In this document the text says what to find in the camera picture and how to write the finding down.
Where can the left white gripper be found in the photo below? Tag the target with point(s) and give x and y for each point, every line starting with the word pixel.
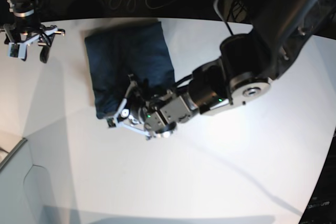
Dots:
pixel 131 111

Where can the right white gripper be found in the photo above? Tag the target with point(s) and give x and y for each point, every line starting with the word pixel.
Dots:
pixel 18 41

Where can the dark blue t-shirt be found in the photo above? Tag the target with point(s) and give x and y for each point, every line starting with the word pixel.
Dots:
pixel 114 54

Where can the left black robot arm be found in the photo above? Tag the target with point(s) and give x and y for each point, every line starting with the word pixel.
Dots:
pixel 247 65

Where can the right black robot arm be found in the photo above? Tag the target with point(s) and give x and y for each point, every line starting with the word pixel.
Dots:
pixel 27 29

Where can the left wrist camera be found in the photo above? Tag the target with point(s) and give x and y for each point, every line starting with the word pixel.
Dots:
pixel 111 123

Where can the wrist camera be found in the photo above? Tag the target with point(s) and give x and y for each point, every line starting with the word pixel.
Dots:
pixel 111 123
pixel 17 50

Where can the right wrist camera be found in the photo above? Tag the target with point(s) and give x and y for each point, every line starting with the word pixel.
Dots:
pixel 17 50

